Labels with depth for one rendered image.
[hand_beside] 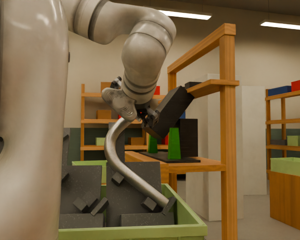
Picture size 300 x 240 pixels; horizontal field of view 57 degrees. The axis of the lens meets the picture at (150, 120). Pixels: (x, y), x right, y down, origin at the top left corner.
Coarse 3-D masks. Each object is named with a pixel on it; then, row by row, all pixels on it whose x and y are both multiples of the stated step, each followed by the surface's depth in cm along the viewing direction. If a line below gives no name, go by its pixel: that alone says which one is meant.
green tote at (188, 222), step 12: (168, 192) 82; (180, 204) 65; (180, 216) 65; (192, 216) 55; (84, 228) 48; (96, 228) 48; (108, 228) 48; (120, 228) 48; (132, 228) 48; (144, 228) 48; (156, 228) 48; (168, 228) 48; (180, 228) 49; (192, 228) 49; (204, 228) 49
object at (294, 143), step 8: (280, 88) 636; (288, 88) 618; (296, 88) 589; (272, 96) 650; (280, 96) 624; (288, 96) 602; (272, 120) 656; (280, 120) 623; (288, 120) 600; (296, 120) 577; (288, 136) 610; (296, 136) 587; (272, 144) 662; (280, 144) 637; (288, 144) 610; (296, 144) 588
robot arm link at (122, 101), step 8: (112, 88) 59; (128, 88) 56; (104, 96) 58; (112, 96) 58; (120, 96) 58; (128, 96) 58; (136, 96) 57; (144, 96) 57; (152, 96) 61; (112, 104) 58; (120, 104) 57; (128, 104) 58; (120, 112) 58; (128, 112) 57; (136, 112) 58; (128, 120) 58
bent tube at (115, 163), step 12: (120, 120) 76; (108, 132) 74; (120, 132) 76; (108, 144) 73; (108, 156) 72; (120, 168) 71; (132, 180) 71; (144, 180) 72; (144, 192) 70; (156, 192) 71
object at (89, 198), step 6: (66, 174) 74; (90, 192) 72; (78, 198) 68; (84, 198) 72; (90, 198) 72; (96, 198) 72; (78, 204) 67; (84, 204) 67; (90, 204) 71; (84, 210) 69
